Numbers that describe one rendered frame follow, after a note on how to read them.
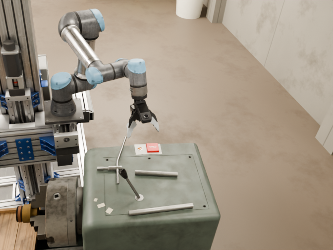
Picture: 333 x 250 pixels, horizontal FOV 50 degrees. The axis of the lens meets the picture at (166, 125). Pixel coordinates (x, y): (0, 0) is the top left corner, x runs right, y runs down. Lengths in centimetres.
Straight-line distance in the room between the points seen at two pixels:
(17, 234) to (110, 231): 62
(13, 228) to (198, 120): 268
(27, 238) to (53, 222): 35
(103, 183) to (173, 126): 244
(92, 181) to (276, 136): 293
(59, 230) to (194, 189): 62
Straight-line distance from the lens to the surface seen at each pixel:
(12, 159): 240
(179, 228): 160
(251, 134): 416
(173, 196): 162
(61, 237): 168
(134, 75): 152
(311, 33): 479
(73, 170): 315
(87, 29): 186
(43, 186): 174
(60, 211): 163
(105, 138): 379
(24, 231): 200
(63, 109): 216
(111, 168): 169
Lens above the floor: 248
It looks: 38 degrees down
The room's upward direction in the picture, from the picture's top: 8 degrees clockwise
